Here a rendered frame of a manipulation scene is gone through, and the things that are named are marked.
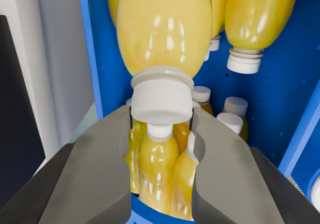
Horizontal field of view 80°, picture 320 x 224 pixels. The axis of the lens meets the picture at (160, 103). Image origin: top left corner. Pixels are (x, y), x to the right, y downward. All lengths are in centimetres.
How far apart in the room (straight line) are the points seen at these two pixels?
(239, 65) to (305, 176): 45
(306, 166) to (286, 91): 33
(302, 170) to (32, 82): 63
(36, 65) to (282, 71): 34
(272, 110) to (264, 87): 4
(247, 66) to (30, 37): 25
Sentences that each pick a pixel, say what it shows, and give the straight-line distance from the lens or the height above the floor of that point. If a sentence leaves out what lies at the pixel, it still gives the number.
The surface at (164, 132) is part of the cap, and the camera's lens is 28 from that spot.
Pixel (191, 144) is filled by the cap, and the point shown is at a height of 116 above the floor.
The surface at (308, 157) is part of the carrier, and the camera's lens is 64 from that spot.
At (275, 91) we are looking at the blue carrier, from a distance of 36.
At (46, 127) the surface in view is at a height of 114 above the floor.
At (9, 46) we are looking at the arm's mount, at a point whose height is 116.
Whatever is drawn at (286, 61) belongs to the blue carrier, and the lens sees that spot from 35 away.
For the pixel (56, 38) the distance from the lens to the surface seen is 34.
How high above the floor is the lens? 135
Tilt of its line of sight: 61 degrees down
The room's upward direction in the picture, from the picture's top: 179 degrees counter-clockwise
